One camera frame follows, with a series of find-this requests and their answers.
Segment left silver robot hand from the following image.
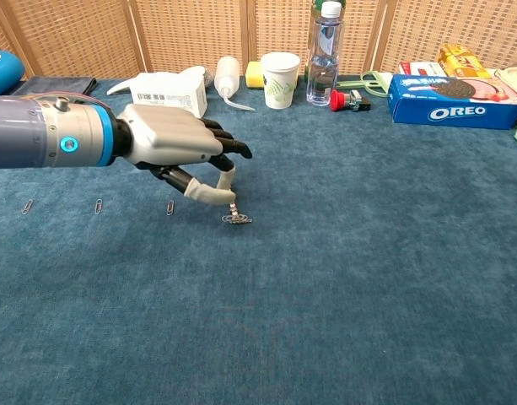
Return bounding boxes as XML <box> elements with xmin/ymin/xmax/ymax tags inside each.
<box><xmin>114</xmin><ymin>103</ymin><xmax>254</xmax><ymax>207</ymax></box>

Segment white barcode carton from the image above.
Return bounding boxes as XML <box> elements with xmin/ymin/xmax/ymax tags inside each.
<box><xmin>129</xmin><ymin>72</ymin><xmax>208</xmax><ymax>119</ymax></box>

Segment white squeeze wash bottle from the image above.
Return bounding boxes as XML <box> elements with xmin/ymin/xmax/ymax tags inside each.
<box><xmin>213</xmin><ymin>56</ymin><xmax>256</xmax><ymax>112</ymax></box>

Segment yellow sponge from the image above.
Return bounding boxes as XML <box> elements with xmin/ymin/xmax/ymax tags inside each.
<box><xmin>245</xmin><ymin>61</ymin><xmax>266</xmax><ymax>89</ymax></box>

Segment wicker folding screen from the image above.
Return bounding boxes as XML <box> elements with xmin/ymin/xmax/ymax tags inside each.
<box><xmin>0</xmin><ymin>0</ymin><xmax>517</xmax><ymax>81</ymax></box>

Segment grey zip pouch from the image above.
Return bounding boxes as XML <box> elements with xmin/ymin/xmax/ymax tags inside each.
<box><xmin>11</xmin><ymin>76</ymin><xmax>98</xmax><ymax>97</ymax></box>

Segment white leaf-print paper cup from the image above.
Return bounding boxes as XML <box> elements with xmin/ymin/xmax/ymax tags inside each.
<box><xmin>260</xmin><ymin>51</ymin><xmax>302</xmax><ymax>111</ymax></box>

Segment clear water bottle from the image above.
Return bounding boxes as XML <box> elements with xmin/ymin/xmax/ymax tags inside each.
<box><xmin>305</xmin><ymin>1</ymin><xmax>346</xmax><ymax>106</ymax></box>

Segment red emergency stop button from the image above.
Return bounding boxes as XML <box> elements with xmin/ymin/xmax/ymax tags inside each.
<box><xmin>329</xmin><ymin>89</ymin><xmax>372</xmax><ymax>113</ymax></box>

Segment blue detergent bottle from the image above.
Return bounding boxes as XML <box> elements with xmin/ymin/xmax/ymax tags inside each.
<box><xmin>0</xmin><ymin>49</ymin><xmax>26</xmax><ymax>96</ymax></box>

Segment teal table cloth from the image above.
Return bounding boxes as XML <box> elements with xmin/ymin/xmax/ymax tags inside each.
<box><xmin>0</xmin><ymin>75</ymin><xmax>517</xmax><ymax>405</ymax></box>

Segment light green plastic brush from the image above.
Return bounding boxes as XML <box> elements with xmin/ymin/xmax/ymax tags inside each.
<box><xmin>336</xmin><ymin>71</ymin><xmax>390</xmax><ymax>99</ymax></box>

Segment red and white box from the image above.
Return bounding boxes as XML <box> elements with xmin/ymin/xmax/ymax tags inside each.
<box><xmin>398</xmin><ymin>61</ymin><xmax>449</xmax><ymax>78</ymax></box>

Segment blue Oreo box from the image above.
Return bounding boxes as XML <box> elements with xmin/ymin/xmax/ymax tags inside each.
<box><xmin>386</xmin><ymin>73</ymin><xmax>517</xmax><ymax>131</ymax></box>

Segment yellow snack box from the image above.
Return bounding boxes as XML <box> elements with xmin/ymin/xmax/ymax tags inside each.
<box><xmin>439</xmin><ymin>43</ymin><xmax>493</xmax><ymax>80</ymax></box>

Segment beige lidded lunch container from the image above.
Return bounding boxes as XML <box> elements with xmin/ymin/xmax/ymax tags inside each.
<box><xmin>493</xmin><ymin>65</ymin><xmax>517</xmax><ymax>102</ymax></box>

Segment white handled dish brush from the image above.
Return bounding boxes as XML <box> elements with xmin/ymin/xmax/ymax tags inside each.
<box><xmin>106</xmin><ymin>65</ymin><xmax>208</xmax><ymax>96</ymax></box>

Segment coloured left arm wires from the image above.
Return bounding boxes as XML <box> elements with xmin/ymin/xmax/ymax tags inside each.
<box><xmin>21</xmin><ymin>91</ymin><xmax>114</xmax><ymax>115</ymax></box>

